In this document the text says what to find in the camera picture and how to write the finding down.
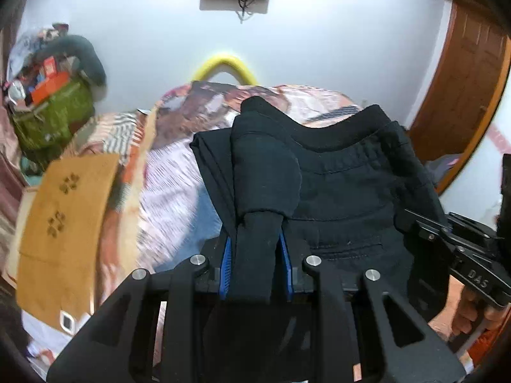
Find black pants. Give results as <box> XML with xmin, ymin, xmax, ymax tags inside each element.
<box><xmin>189</xmin><ymin>97</ymin><xmax>452</xmax><ymax>383</ymax></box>

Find orange sleeve right forearm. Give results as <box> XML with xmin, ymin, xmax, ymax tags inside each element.
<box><xmin>468</xmin><ymin>324</ymin><xmax>505</xmax><ymax>367</ymax></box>

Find right hand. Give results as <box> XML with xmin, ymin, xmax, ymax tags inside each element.
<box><xmin>451</xmin><ymin>287</ymin><xmax>510</xmax><ymax>335</ymax></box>

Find white small device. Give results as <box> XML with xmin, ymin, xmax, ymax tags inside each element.
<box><xmin>59</xmin><ymin>310</ymin><xmax>76</xmax><ymax>335</ymax></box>

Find white cloth garment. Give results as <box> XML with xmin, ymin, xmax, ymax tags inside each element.
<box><xmin>22</xmin><ymin>310</ymin><xmax>73</xmax><ymax>366</ymax></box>

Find brown cardboard box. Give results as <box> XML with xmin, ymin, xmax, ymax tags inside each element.
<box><xmin>17</xmin><ymin>154</ymin><xmax>119</xmax><ymax>332</ymax></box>

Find newspaper print bed sheet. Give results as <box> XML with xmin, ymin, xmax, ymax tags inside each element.
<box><xmin>23</xmin><ymin>80</ymin><xmax>472</xmax><ymax>380</ymax></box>

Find wooden door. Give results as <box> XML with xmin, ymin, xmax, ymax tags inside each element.
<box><xmin>408</xmin><ymin>0</ymin><xmax>510</xmax><ymax>192</ymax></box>

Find folded blue jeans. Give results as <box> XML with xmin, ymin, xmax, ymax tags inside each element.
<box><xmin>177</xmin><ymin>187</ymin><xmax>222</xmax><ymax>261</ymax></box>

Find green bag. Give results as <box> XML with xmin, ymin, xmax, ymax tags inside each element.
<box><xmin>11</xmin><ymin>79</ymin><xmax>95</xmax><ymax>171</ymax></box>

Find orange box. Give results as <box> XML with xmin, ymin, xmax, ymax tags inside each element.
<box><xmin>29</xmin><ymin>56</ymin><xmax>70</xmax><ymax>105</ymax></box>

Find yellow curved tube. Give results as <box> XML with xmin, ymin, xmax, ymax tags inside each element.
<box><xmin>191</xmin><ymin>54</ymin><xmax>259</xmax><ymax>86</ymax></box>

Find dark grey plush pillow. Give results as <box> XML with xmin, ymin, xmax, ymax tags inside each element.
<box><xmin>37</xmin><ymin>35</ymin><xmax>107</xmax><ymax>86</ymax></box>

